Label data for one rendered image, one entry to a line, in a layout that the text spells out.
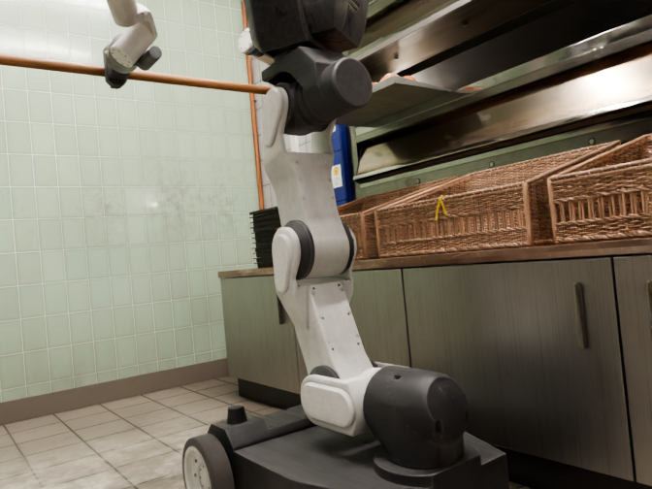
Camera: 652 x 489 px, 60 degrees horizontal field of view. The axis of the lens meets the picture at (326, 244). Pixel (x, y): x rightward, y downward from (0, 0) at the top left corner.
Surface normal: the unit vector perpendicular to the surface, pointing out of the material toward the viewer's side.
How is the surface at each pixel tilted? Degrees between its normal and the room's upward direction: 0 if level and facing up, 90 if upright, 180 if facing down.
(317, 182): 80
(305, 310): 98
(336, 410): 90
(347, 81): 90
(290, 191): 90
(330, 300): 68
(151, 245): 90
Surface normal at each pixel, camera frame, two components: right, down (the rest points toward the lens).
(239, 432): 0.35, -0.75
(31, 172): 0.59, -0.07
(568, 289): -0.80, 0.06
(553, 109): -0.79, -0.29
